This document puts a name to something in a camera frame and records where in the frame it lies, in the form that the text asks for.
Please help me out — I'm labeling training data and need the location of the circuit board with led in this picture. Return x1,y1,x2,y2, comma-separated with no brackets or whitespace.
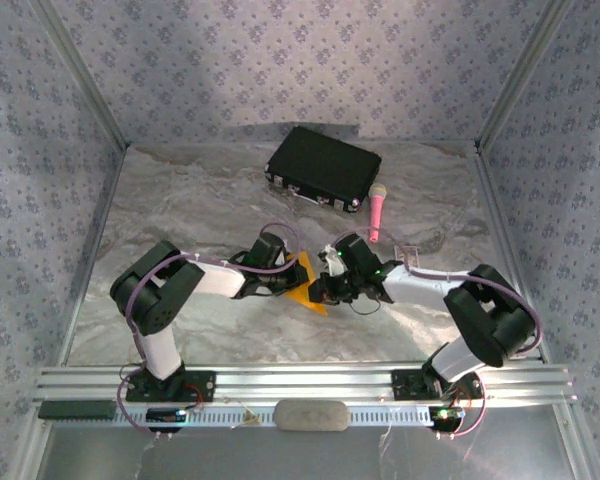
428,405,466,426
146,407,189,426

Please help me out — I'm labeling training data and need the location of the aluminium corner post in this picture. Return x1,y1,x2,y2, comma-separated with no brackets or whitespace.
29,0,131,149
474,0,579,151

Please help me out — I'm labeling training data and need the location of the aluminium table edge rail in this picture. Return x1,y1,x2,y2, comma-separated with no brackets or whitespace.
472,144,600,480
17,144,131,480

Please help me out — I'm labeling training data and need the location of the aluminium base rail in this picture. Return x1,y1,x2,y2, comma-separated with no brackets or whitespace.
34,363,579,407

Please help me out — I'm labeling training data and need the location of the grey oval pad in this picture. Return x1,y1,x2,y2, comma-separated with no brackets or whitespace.
273,399,351,433

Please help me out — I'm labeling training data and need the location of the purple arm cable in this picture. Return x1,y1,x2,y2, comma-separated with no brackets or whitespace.
117,222,302,440
329,227,545,440

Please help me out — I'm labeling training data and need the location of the slotted grey cable duct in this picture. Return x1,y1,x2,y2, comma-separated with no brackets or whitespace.
42,404,464,429

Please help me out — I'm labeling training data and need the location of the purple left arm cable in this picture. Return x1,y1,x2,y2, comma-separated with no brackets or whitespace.
117,222,302,440

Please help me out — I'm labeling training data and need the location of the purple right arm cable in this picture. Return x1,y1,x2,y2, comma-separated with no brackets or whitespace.
329,227,545,440

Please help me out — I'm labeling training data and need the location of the orange paper sheet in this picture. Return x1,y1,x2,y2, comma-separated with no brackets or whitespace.
282,251,330,317

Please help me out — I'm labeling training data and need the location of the pink toy microphone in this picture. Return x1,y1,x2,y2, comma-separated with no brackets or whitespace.
368,183,389,244

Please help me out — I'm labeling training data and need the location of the left circuit board with LED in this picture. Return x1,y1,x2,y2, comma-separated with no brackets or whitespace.
146,407,189,426

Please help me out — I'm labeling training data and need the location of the black flat bar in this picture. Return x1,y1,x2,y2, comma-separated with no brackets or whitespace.
38,399,117,420

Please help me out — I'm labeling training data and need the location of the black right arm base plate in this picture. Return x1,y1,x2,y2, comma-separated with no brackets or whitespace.
390,368,484,401

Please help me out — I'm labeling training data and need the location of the right circuit board with LED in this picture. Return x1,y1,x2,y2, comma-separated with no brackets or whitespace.
428,405,466,426

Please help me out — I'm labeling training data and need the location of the black hard case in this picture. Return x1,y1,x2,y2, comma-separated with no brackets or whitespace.
263,125,383,215

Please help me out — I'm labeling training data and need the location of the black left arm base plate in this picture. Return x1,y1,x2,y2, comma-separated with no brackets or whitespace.
124,368,217,404

